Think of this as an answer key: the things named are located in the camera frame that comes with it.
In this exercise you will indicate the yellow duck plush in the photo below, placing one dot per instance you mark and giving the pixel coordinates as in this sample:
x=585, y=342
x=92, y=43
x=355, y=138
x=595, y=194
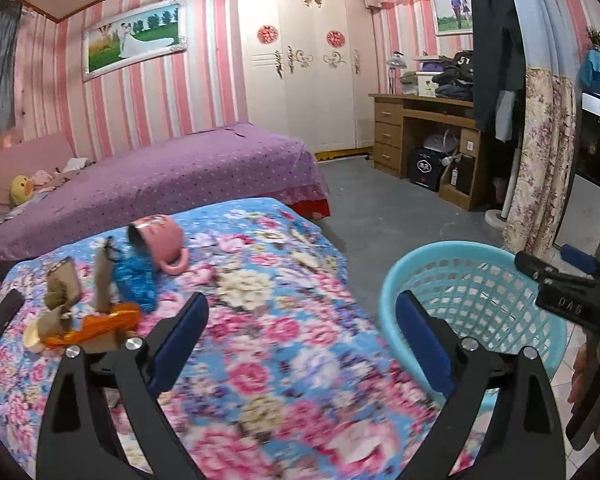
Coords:
x=21, y=189

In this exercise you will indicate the pink plush toy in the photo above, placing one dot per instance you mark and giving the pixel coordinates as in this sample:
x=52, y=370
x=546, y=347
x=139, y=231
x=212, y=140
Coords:
x=42, y=179

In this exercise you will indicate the black box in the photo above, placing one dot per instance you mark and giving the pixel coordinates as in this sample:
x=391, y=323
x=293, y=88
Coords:
x=425, y=167

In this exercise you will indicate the framed wedding photo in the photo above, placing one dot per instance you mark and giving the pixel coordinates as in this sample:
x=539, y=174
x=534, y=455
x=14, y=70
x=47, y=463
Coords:
x=135, y=37

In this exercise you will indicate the framed couple photo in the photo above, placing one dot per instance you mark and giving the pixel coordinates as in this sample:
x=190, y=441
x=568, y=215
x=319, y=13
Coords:
x=455, y=10

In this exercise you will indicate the pink mug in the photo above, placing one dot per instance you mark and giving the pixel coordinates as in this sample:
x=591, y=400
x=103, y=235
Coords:
x=157, y=240

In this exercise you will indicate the white wardrobe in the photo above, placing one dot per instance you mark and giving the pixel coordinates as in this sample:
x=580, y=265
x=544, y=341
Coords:
x=305, y=70

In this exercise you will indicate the black phone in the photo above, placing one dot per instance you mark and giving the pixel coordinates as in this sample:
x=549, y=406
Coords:
x=2, y=316

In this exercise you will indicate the white fan stand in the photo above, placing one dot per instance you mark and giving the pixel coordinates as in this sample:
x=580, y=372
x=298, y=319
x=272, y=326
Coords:
x=505, y=200

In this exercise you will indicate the tan wrapper with black tie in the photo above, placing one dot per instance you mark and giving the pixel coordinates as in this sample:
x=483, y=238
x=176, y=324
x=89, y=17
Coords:
x=103, y=280

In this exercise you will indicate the silver desk lamp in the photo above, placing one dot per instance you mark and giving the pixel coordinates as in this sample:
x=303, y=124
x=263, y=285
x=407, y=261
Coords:
x=395, y=62

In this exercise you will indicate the red round sticker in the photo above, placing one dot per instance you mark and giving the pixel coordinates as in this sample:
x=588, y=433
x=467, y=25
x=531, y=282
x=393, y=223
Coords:
x=268, y=34
x=335, y=39

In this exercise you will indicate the small white fan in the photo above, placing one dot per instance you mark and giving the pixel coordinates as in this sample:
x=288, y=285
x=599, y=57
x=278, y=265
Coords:
x=437, y=144

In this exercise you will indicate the wooden desk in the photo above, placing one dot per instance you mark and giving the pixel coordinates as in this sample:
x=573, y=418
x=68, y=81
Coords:
x=395, y=130

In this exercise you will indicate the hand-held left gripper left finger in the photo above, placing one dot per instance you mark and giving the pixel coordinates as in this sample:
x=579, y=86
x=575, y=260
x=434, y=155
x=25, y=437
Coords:
x=177, y=345

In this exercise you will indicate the floral blue blanket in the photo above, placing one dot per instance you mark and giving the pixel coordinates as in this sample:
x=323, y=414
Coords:
x=280, y=310

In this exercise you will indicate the purple dotted bed cover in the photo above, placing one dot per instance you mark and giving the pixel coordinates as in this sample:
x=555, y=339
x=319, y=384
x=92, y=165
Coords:
x=180, y=175

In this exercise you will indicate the pink headboard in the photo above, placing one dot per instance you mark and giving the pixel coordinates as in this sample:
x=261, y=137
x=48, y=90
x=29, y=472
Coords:
x=25, y=160

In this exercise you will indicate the white storage box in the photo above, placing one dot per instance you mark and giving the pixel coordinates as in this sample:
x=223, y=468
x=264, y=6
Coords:
x=422, y=84

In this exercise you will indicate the pile of dark clothes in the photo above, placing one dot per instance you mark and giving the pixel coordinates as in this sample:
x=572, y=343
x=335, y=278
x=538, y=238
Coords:
x=455, y=80

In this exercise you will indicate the floral curtain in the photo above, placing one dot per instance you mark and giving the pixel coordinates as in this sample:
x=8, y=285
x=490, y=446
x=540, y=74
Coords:
x=542, y=160

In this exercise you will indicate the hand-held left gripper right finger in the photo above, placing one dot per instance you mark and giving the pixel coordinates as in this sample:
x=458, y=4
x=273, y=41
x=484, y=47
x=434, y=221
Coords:
x=421, y=342

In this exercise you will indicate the orange plastic bowl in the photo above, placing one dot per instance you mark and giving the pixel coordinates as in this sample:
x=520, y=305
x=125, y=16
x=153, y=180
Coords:
x=100, y=326

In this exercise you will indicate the light blue plastic basket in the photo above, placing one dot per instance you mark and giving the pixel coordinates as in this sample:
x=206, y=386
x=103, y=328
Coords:
x=472, y=285

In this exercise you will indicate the red bed skirt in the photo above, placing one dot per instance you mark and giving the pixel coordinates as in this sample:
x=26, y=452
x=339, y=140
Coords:
x=310, y=205

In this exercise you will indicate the hanging dark coat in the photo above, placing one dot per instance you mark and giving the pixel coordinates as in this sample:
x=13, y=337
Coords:
x=495, y=60

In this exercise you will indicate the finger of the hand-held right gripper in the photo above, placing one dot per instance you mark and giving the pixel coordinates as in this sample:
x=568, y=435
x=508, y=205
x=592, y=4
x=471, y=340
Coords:
x=532, y=264
x=577, y=258

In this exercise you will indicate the person's right hand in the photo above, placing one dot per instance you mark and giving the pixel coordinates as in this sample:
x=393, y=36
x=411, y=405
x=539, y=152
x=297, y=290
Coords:
x=578, y=375

